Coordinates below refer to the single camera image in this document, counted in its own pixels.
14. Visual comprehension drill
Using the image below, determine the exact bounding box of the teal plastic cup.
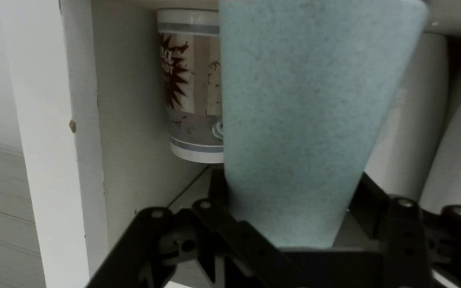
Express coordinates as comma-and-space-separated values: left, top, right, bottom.
218, 0, 431, 252

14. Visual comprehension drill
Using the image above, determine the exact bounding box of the white ceramic mug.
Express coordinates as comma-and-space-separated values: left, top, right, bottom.
362, 31, 452, 204

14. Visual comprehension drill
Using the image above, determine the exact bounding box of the white wall cabinet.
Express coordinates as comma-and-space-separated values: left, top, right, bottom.
0, 0, 461, 288

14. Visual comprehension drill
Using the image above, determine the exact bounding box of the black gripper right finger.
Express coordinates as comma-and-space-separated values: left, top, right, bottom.
342, 172, 461, 288

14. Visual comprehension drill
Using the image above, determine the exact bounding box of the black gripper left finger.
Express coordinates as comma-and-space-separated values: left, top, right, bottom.
85, 169, 298, 288

